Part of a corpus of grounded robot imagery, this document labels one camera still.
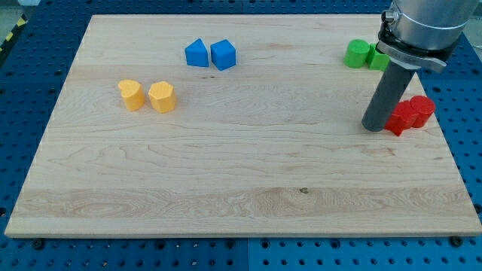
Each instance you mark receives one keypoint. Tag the wooden board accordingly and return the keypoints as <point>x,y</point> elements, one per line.
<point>273,146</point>

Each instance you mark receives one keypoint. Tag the red star block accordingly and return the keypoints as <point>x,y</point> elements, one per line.
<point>402,118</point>

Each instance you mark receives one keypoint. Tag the green cube block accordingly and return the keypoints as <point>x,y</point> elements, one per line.
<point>376,60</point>

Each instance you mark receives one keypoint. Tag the blue cube block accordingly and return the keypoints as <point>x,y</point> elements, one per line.
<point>223,54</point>

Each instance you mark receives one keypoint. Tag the green cylinder block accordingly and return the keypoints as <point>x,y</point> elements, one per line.
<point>356,53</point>

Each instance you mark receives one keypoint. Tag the yellow hexagon block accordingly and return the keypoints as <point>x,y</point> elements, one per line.
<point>162,97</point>

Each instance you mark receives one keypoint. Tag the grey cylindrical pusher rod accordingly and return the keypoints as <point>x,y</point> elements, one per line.
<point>388,93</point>

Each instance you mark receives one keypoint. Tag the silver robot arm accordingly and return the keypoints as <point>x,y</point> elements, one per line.
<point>423,33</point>

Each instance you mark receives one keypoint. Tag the blue triangle block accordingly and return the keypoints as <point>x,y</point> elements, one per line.
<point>196,54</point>

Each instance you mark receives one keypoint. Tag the yellow heart block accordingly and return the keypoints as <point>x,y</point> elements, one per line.
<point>132,94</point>

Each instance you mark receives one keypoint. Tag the red cylinder block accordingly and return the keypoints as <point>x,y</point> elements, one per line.
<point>424,108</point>

